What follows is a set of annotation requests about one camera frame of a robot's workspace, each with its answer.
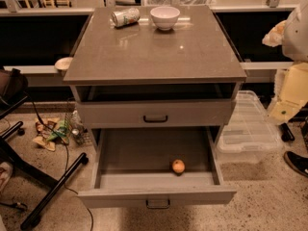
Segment black chair base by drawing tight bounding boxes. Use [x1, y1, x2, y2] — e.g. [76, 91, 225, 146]
[0, 91, 89, 231]

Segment tipped soda can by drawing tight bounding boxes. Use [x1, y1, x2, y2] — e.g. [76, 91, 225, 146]
[111, 8, 141, 28]

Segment snack bags on floor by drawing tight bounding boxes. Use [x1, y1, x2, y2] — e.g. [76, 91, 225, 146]
[33, 117, 69, 151]

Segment white bowl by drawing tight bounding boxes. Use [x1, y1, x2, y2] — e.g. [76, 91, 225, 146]
[150, 6, 180, 31]

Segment grey drawer cabinet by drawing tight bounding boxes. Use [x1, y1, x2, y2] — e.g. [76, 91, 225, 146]
[63, 5, 247, 210]

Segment wire basket on floor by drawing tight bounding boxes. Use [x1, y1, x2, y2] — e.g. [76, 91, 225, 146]
[64, 97, 90, 146]

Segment black cable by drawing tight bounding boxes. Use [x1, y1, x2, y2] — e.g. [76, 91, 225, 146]
[27, 93, 94, 231]

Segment clear plastic storage bin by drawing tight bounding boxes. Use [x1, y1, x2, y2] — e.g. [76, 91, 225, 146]
[216, 90, 283, 164]

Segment closed grey upper drawer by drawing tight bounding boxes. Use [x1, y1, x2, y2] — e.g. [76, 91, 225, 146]
[77, 100, 235, 128]

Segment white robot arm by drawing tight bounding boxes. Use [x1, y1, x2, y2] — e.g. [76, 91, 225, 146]
[262, 0, 308, 124]

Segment dark bag on chair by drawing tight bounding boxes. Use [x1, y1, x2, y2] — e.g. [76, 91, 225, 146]
[0, 68, 28, 106]

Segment black shoe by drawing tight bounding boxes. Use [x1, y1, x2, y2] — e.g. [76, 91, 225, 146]
[284, 151, 308, 177]

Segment open grey lower drawer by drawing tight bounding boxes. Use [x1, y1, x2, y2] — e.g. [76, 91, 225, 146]
[79, 127, 236, 209]

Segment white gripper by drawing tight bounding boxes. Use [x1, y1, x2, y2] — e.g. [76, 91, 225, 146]
[262, 20, 308, 124]

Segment orange fruit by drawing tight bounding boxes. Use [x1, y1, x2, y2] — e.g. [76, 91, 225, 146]
[171, 160, 185, 174]

